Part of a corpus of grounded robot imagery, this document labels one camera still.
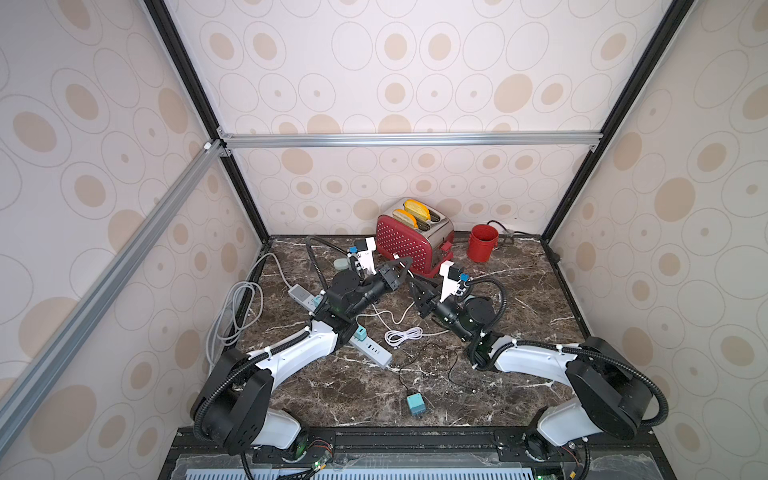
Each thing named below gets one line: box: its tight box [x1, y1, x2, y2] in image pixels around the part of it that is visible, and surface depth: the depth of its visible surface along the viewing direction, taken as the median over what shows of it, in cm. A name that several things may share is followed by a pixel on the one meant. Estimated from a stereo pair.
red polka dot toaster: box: [375, 198, 455, 278], surface depth 101 cm
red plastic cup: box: [467, 224, 499, 263], surface depth 111 cm
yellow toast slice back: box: [403, 199, 431, 221], surface depth 102 cm
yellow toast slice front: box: [392, 208, 419, 229], surface depth 100 cm
